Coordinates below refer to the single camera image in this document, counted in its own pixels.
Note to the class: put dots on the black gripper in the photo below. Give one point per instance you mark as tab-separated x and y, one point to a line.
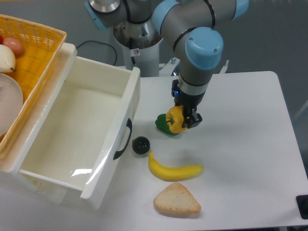
189	103

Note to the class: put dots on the yellow bell pepper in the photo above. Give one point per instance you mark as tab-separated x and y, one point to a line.
175	119

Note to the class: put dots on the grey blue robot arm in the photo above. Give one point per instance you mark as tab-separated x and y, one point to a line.
187	26

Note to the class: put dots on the green bell pepper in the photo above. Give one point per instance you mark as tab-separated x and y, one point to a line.
162	124

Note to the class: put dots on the open white drawer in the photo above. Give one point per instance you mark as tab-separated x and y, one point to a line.
84	128

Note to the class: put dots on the white drawer cabinet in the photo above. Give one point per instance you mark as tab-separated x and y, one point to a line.
16	143

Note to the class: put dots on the black round fruit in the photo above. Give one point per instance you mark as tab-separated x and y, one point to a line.
141	145

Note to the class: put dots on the yellow banana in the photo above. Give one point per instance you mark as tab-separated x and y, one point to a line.
172	173

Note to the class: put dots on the triangular bread slice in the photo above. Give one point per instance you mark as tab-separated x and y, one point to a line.
176	199

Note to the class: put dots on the black corner device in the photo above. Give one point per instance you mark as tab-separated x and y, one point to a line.
302	203

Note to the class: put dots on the yellow woven basket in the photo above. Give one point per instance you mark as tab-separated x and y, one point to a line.
41	44

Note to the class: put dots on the red fruit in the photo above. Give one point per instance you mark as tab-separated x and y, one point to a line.
1	39

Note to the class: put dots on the black drawer handle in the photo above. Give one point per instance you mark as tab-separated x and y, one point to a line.
125	140

